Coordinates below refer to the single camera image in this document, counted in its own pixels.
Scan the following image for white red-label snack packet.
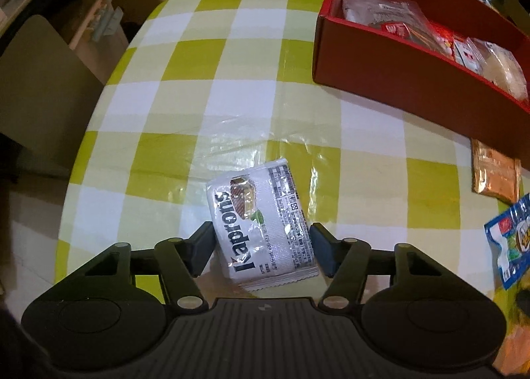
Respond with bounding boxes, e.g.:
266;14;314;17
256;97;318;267
453;33;484;74

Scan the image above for beige chair back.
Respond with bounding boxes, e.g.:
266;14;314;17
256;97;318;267
0;14;105;175

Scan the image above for clear rice cracker packet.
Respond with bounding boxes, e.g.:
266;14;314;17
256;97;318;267
467;37;530;102

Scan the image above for orange-brown snack packet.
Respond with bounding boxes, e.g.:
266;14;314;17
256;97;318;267
471;138;522;203

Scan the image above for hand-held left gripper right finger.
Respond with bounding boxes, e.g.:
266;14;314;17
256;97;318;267
310;222;473;314

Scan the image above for white wafer packet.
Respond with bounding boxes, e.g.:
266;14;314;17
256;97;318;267
205;158;320;291

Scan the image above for clear brown snack packet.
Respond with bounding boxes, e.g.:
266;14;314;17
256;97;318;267
341;0;436;51

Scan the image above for blue snack packet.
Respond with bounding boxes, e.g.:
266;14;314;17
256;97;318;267
484;192;530;291

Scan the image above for red cardboard box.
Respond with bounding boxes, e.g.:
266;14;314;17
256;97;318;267
312;0;530;165

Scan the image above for brown cardboard box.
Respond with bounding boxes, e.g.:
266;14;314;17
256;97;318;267
111;0;167;24

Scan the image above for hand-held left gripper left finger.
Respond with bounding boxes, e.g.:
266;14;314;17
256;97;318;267
54;221;217;314

